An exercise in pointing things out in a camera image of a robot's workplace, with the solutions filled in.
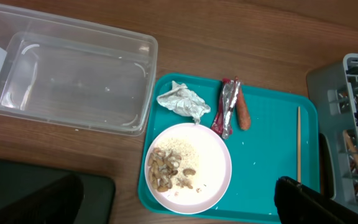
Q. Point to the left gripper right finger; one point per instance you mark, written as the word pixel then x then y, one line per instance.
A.
pixel 297 203

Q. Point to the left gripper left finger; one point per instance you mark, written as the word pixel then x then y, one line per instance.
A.
pixel 58 202

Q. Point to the wooden chopstick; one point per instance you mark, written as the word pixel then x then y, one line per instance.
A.
pixel 352 153
pixel 298 145

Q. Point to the orange carrot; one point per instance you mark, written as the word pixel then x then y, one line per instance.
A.
pixel 243 116

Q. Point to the red silver snack wrapper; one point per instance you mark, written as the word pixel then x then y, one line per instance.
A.
pixel 226 104

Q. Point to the white tissue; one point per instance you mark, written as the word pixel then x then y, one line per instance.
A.
pixel 184 102

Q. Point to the grey dishwasher rack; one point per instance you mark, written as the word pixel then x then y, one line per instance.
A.
pixel 333 89

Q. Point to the black plastic tray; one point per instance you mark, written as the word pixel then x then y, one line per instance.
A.
pixel 19 180

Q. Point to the teal plastic serving tray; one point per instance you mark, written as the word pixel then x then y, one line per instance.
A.
pixel 259 155

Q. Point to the white plate with food scraps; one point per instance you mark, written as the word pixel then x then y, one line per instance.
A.
pixel 187 168

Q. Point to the clear plastic storage bin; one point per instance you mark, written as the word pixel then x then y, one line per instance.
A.
pixel 76 73

